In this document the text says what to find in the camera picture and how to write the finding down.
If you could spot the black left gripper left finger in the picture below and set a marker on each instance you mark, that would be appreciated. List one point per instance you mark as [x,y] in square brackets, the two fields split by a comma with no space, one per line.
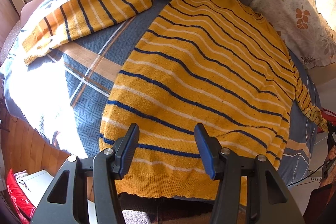
[66,198]

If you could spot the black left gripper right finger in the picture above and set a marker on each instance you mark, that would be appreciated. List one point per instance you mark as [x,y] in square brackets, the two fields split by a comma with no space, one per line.
[268,198]

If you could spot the yellow striped knit sweater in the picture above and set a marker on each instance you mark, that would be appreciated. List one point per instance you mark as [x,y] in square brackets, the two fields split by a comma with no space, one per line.
[214,62]

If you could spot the person right hand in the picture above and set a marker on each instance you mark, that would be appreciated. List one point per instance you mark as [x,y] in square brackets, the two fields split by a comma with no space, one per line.
[328,169]

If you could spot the white box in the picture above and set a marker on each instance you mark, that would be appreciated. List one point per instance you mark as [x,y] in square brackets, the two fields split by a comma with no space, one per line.
[35,185]

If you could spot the red patterned cloth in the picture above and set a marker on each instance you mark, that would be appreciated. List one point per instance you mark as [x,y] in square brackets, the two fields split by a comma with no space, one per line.
[23,206]

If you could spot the blue plaid bed sheet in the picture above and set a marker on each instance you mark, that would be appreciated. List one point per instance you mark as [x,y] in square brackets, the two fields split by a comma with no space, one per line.
[63,94]

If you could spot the white leaf print pillow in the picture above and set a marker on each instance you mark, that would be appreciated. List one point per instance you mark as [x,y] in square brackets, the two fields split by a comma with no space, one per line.
[302,28]

